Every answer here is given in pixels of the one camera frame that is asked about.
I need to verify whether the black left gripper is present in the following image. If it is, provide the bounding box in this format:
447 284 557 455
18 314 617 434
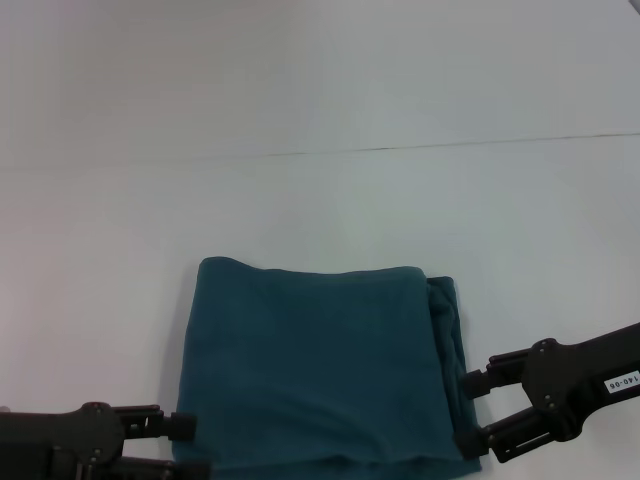
0 402 212 480

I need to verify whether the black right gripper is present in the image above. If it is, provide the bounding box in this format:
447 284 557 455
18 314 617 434
453 319 640 464

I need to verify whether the blue shirt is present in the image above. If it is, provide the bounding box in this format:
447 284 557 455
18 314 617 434
172 256 484 474

